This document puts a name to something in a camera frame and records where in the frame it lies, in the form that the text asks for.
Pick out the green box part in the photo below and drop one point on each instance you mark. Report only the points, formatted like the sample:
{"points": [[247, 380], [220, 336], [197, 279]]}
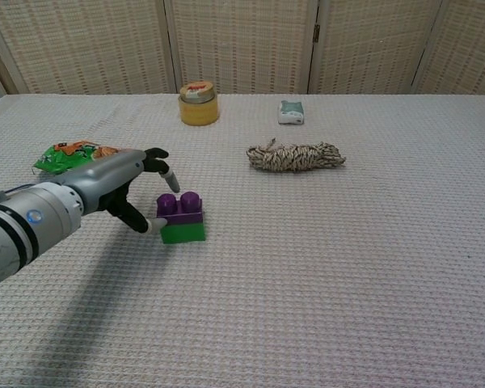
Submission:
{"points": [[184, 233]]}

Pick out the green orange snack bag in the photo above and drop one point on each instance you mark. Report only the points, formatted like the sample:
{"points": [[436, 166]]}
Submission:
{"points": [[68, 155]]}

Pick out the white woven tablecloth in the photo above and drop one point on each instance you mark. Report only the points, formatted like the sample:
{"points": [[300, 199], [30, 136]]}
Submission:
{"points": [[307, 262]]}

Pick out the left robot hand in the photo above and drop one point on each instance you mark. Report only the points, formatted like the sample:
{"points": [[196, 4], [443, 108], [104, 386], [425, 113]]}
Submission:
{"points": [[109, 175]]}

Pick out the yellow jar with lid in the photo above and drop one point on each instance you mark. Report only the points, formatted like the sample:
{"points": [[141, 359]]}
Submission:
{"points": [[199, 109]]}

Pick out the green white tissue pack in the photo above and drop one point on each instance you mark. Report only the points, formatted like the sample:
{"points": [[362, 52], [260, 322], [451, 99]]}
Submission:
{"points": [[291, 113]]}

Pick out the purple box part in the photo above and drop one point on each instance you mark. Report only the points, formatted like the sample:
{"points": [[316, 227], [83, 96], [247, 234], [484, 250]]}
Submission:
{"points": [[182, 208]]}

